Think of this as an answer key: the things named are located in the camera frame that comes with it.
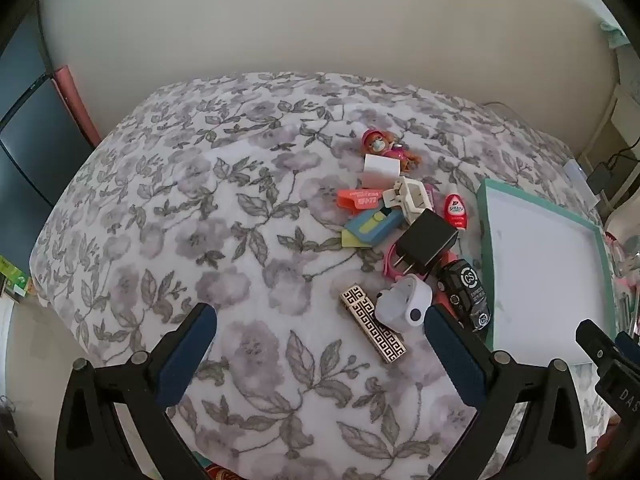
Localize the red patterned packet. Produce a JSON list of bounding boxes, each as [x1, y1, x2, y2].
[[206, 465, 251, 480]]

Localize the dark cabinet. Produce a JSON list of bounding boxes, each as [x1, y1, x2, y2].
[[0, 7, 96, 281]]

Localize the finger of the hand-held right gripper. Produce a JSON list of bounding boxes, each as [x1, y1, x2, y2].
[[615, 331, 640, 363], [575, 318, 624, 377]]

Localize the white charger cube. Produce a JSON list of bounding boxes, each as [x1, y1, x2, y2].
[[363, 154, 402, 190]]

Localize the white power strip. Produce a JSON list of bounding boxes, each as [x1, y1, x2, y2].
[[565, 157, 601, 207]]

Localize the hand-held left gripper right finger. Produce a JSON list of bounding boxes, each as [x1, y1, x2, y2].
[[424, 302, 587, 480]]

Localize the black cable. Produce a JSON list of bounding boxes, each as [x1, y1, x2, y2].
[[600, 146, 640, 171]]

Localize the black charger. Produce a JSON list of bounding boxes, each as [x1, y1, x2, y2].
[[390, 208, 459, 277]]

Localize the small red bottle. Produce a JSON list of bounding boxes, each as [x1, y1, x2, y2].
[[444, 192, 473, 231]]

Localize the gold patterned lighter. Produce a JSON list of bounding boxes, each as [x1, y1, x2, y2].
[[340, 285, 405, 365]]

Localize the pink wrist watch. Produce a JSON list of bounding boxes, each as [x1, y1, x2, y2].
[[384, 242, 417, 280]]

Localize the blue and yellow utility knife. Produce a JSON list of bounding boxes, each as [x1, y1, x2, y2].
[[341, 208, 405, 248]]

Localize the black toy car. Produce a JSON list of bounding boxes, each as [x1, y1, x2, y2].
[[436, 259, 493, 332]]

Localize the pink toy dog figure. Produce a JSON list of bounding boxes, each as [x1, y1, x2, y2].
[[361, 128, 424, 167]]

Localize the orange plastic tool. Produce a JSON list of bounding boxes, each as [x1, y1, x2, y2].
[[336, 188, 386, 212]]

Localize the black power adapter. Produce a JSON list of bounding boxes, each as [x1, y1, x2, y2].
[[586, 162, 621, 191]]

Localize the green box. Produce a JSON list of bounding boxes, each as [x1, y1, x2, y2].
[[0, 255, 28, 297]]

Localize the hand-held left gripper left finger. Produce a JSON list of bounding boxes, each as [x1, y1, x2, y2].
[[54, 302, 218, 480]]

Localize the white hair clip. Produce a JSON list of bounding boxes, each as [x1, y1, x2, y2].
[[382, 176, 436, 225]]

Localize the teal-rimmed white tray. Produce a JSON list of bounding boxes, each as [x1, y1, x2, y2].
[[475, 178, 618, 366]]

